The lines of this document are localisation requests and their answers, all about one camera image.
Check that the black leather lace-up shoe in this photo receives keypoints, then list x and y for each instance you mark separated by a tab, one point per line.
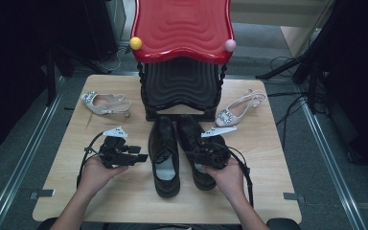
163	134
188	131

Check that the red and black shoe rack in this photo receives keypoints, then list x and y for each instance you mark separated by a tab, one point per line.
182	28

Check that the black cabinet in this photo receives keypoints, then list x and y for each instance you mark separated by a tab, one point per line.
105	28

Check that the person's left hand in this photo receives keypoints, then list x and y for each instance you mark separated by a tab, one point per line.
94	177

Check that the grey metal bracket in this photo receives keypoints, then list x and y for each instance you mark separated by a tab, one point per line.
43	193
292	196

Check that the dark curtain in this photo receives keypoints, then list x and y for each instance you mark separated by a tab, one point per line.
6	64
364	80

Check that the black tripod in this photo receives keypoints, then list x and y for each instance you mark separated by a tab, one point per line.
281	68

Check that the white jewelled slingback heel shoe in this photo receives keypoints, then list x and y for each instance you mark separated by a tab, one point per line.
226	117
89	97

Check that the aluminium floor rail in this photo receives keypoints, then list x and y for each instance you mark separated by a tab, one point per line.
332	167
19	169

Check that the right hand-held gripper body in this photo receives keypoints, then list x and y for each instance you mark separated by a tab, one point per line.
215	153

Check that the person's right hand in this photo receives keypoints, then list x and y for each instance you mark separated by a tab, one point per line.
231	180

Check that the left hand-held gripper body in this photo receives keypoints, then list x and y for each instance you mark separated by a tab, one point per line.
113	150

